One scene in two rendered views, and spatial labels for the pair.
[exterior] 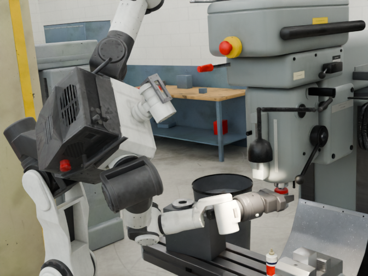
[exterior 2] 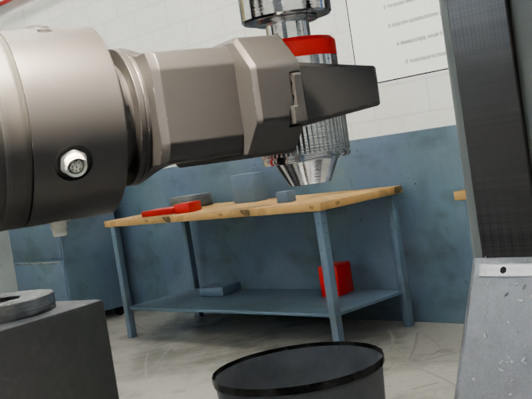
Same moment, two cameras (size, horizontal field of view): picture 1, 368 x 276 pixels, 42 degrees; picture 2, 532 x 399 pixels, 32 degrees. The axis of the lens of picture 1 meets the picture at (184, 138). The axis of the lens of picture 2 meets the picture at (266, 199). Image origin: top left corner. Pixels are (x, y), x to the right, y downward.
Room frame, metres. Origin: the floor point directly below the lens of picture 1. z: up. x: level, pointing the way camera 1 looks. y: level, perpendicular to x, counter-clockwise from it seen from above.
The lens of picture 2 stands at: (1.06, -0.30, 1.21)
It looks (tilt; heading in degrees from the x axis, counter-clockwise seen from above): 3 degrees down; 1
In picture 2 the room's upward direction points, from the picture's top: 9 degrees counter-clockwise
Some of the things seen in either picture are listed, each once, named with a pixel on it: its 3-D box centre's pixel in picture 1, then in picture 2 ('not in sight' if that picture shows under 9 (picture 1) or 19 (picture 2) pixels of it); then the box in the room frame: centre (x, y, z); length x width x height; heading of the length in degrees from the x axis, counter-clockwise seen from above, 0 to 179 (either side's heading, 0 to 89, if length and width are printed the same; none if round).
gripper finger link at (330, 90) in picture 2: (287, 199); (327, 90); (1.51, -0.33, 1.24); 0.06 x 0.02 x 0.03; 118
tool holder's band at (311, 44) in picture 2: (281, 190); (290, 51); (1.54, -0.32, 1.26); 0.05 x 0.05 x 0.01
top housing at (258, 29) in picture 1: (280, 24); not in sight; (1.55, -0.33, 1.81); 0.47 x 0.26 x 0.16; 134
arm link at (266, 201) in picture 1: (259, 203); (133, 121); (1.50, -0.24, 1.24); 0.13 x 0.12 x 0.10; 28
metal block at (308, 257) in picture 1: (304, 259); not in sight; (1.48, -0.38, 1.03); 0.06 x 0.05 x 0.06; 42
